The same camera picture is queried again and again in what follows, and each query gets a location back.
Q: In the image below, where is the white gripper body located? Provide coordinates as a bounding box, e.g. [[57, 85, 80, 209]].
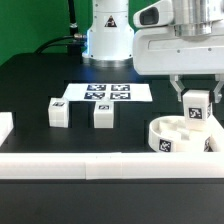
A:
[[133, 26, 224, 75]]

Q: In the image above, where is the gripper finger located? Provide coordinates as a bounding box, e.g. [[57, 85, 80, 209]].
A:
[[170, 75, 184, 102], [210, 73, 224, 103]]

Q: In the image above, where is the white round stool seat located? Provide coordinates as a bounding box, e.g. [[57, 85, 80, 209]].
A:
[[148, 116, 224, 153]]

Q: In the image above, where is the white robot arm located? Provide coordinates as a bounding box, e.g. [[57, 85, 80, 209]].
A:
[[83, 0, 224, 103]]

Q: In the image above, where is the white sheet with markers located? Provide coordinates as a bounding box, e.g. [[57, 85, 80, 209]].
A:
[[63, 83, 152, 102]]

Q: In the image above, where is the white front fence bar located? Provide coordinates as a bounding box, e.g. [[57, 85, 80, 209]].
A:
[[0, 152, 224, 180]]

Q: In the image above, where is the white fence bar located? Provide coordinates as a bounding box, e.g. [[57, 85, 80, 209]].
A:
[[0, 112, 14, 147], [0, 152, 224, 180]]

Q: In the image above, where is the white left fence bar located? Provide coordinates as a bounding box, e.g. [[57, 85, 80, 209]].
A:
[[0, 112, 14, 147]]

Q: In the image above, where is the black cable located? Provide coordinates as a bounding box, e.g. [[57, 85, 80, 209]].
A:
[[34, 35, 84, 54]]

